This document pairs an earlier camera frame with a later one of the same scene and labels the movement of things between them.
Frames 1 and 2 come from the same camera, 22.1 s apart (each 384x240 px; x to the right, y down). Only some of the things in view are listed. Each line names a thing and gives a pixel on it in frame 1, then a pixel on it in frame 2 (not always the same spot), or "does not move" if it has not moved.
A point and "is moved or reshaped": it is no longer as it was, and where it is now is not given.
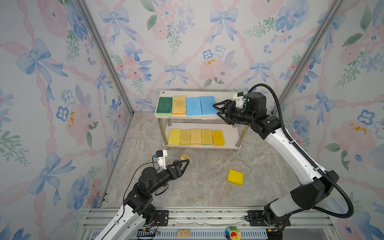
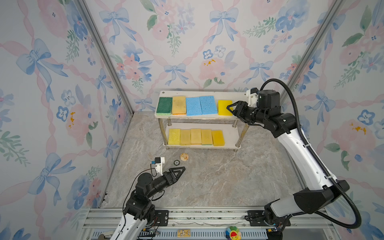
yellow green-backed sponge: x=206 y=137 does not move
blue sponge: x=207 y=103 does not move
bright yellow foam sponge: x=235 y=177 is moved or reshaped
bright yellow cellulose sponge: x=174 y=137 does not move
